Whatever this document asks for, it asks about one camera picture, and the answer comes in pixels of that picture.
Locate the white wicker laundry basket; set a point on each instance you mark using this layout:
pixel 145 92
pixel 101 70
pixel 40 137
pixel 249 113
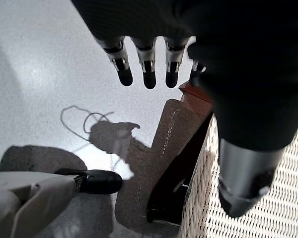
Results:
pixel 268 198

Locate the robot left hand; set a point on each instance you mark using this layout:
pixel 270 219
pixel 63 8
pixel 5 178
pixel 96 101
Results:
pixel 238 74

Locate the dark wooden cabinet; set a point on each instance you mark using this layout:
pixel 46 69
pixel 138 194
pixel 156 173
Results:
pixel 181 153

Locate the silver robot leg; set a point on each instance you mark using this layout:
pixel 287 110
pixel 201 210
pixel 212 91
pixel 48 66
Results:
pixel 22 198

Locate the dark robot foot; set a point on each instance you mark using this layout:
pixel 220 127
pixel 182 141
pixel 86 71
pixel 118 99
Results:
pixel 99 181

